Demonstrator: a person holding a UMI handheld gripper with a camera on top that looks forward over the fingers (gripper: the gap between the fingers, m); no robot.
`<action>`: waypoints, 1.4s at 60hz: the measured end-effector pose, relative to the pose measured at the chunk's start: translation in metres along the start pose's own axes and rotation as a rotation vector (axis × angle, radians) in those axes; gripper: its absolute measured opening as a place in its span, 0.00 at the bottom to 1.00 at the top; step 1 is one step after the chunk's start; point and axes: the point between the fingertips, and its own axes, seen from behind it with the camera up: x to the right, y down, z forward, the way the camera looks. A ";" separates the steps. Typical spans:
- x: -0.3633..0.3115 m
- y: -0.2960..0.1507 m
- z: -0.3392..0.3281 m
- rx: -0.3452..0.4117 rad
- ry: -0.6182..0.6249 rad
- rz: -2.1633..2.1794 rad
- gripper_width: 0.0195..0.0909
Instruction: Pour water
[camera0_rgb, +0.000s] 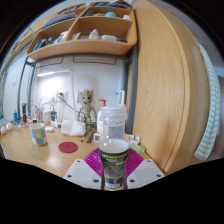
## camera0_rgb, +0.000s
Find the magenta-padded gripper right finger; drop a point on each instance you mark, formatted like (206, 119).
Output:
(146, 171)

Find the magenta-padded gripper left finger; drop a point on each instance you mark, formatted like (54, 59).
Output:
(81, 171)

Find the clear bottle with dark label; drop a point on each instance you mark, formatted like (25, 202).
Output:
(114, 156)

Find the green cloth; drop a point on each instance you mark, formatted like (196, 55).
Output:
(137, 148)

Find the flat round red coaster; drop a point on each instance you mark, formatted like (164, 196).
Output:
(68, 147)

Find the small white digital clock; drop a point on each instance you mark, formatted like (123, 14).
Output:
(96, 137)

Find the white tissue pack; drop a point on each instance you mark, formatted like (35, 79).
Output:
(73, 128)

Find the white power strip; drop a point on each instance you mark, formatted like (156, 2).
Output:
(55, 124)

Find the white mug with blue map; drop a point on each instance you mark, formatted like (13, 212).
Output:
(39, 135)

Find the brown tree figurine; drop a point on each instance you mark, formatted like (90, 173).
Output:
(87, 106)

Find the clear blue spray bottle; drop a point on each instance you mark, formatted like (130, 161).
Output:
(121, 98)

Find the black cylindrical bottle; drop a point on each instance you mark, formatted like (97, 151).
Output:
(24, 113)

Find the white tape roll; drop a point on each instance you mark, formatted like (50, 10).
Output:
(9, 126)
(3, 130)

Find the green striped hanging towel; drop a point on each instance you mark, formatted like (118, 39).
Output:
(208, 110)

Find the white desk lamp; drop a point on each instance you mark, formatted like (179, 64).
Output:
(53, 72)

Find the wooden shelf unit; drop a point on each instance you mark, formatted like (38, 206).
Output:
(86, 36)

